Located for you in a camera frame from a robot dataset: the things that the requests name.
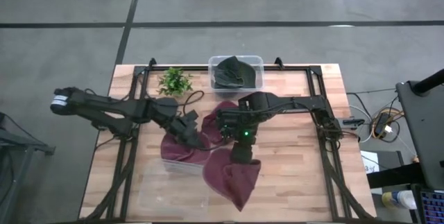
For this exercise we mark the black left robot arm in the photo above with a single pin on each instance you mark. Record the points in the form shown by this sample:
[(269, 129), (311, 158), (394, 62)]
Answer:
[(104, 107)]

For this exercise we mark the green potted plant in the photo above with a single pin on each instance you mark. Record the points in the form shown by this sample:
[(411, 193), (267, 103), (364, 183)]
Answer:
[(174, 82)]

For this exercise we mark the black power adapter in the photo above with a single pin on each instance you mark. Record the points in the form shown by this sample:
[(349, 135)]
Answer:
[(381, 124)]

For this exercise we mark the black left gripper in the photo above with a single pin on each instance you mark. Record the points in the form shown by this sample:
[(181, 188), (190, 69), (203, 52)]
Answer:
[(182, 128)]

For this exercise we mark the black aluminium table frame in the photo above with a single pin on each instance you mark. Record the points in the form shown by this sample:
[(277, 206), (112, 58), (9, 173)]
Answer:
[(319, 154)]

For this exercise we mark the maroon bucket hat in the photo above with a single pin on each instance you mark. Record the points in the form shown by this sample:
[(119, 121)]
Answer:
[(232, 182), (180, 153)]

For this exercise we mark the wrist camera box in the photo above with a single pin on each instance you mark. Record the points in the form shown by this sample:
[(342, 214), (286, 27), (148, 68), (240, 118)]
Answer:
[(190, 116), (227, 123)]

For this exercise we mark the black bench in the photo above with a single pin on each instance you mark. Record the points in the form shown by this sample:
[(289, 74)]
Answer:
[(395, 175)]

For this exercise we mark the grey side desk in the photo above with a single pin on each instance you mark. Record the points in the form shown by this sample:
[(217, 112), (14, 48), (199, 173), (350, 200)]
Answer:
[(423, 130)]

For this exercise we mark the dark green bucket hat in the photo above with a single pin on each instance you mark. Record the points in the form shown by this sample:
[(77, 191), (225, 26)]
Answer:
[(234, 73)]

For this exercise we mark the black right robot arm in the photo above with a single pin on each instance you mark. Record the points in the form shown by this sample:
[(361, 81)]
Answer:
[(295, 104)]

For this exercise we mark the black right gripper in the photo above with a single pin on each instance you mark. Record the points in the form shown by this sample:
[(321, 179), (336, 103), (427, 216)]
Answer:
[(243, 151)]

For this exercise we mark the small clear plastic bin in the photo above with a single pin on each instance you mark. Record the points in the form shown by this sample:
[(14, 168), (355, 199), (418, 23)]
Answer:
[(259, 78)]

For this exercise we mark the black slanted pole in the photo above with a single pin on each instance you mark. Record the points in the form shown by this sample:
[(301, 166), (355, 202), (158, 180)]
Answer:
[(430, 80)]

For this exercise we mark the white and yellow bottle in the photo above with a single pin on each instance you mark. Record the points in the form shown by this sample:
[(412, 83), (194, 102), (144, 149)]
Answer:
[(399, 199)]

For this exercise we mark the large clear plastic bin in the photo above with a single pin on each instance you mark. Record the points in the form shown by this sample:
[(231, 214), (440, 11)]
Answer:
[(170, 193)]

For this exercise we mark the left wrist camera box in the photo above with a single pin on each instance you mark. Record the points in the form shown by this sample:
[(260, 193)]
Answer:
[(190, 116)]

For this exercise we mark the open laptop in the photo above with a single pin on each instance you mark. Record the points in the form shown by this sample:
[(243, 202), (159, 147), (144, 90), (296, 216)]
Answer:
[(431, 206)]

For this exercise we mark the black clamp on table edge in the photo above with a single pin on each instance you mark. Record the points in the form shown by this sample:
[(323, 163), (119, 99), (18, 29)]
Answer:
[(354, 122)]

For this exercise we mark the white paper sheet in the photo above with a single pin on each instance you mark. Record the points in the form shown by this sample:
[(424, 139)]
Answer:
[(370, 163)]

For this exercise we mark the dark metal side stand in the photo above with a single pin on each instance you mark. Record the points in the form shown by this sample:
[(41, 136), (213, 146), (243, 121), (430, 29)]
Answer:
[(17, 154)]

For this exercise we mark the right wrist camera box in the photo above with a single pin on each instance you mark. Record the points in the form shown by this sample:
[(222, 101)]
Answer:
[(227, 123)]

